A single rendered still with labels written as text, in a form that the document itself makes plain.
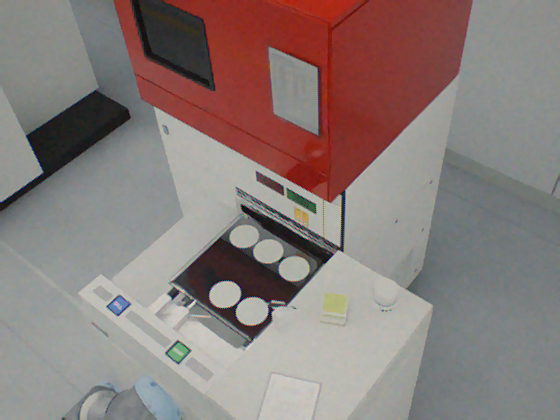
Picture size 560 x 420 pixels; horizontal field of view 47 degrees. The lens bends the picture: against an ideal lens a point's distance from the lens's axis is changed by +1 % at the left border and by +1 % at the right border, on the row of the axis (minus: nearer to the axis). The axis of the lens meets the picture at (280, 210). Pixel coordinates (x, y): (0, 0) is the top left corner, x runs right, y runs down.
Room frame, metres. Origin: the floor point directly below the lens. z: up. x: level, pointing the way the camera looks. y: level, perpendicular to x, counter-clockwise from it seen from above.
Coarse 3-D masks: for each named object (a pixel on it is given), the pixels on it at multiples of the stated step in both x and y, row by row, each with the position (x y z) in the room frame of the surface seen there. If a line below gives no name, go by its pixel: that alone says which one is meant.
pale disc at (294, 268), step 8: (296, 256) 1.27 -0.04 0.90; (280, 264) 1.24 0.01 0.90; (288, 264) 1.24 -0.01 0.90; (296, 264) 1.24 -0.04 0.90; (304, 264) 1.23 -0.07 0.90; (280, 272) 1.21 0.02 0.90; (288, 272) 1.21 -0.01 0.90; (296, 272) 1.20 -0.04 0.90; (304, 272) 1.20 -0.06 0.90; (288, 280) 1.18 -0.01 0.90; (296, 280) 1.17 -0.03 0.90
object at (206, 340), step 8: (192, 320) 1.07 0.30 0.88; (184, 328) 1.04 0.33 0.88; (192, 328) 1.04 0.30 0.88; (200, 328) 1.04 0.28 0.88; (184, 336) 1.02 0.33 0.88; (192, 336) 1.01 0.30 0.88; (200, 336) 1.01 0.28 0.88; (208, 336) 1.01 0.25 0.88; (216, 336) 1.01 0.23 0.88; (200, 344) 0.98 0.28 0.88; (208, 344) 0.98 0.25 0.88; (216, 344) 0.98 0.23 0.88; (224, 344) 0.98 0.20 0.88; (208, 352) 0.95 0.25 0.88; (216, 352) 0.95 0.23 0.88; (224, 352) 0.95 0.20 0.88; (232, 352) 0.95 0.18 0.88; (216, 360) 0.92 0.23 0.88; (224, 360) 0.92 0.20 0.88
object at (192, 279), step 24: (216, 240) 1.37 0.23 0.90; (192, 264) 1.27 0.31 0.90; (216, 264) 1.27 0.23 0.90; (240, 264) 1.26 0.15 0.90; (264, 264) 1.25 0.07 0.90; (312, 264) 1.23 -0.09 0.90; (192, 288) 1.18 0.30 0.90; (240, 288) 1.16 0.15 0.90; (264, 288) 1.15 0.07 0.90; (288, 288) 1.15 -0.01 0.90
